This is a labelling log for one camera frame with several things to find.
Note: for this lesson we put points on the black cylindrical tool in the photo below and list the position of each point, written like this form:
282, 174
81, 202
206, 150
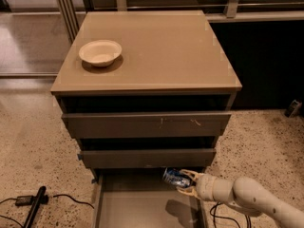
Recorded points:
39, 199

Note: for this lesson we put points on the grey middle drawer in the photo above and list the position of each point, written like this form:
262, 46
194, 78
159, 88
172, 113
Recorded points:
151, 158

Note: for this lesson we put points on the black power adapter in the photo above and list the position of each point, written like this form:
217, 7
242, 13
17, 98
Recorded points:
24, 200

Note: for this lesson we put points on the grey drawer cabinet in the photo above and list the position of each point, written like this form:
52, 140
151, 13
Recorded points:
171, 61

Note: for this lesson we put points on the metal railing frame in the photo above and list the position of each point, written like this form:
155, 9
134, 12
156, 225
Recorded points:
216, 11

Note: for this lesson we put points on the white paper bowl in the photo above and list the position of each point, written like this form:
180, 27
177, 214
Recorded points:
100, 53

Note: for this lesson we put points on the blue pepsi can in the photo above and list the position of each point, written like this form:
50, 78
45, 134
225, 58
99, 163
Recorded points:
176, 178

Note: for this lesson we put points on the small dark floor device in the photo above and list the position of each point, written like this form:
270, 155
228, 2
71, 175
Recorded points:
293, 108

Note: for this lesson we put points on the grey open bottom drawer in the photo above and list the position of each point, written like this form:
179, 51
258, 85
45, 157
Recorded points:
140, 198

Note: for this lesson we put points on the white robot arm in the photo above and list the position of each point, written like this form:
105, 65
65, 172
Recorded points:
245, 195

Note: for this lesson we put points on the grey top drawer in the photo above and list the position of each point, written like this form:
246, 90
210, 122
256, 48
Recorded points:
145, 125

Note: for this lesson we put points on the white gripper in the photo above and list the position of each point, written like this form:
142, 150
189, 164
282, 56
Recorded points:
205, 187

